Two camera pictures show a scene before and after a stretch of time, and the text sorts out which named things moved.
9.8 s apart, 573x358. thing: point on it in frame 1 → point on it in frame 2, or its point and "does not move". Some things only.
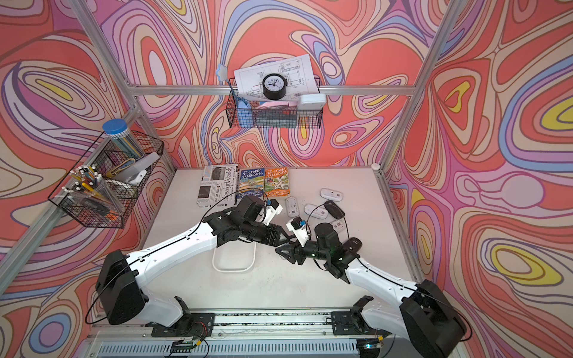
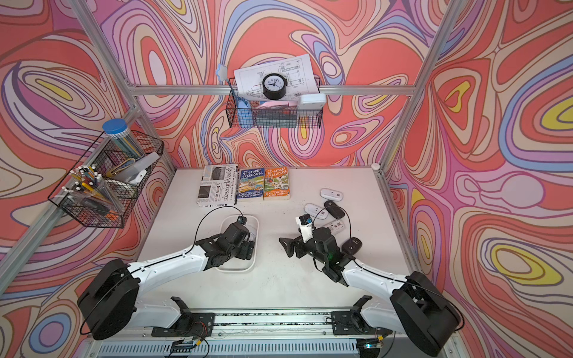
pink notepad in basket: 274,104 does not move
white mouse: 318,212 does not move
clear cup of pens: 87,186 does not move
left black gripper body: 259,232 → 245,250
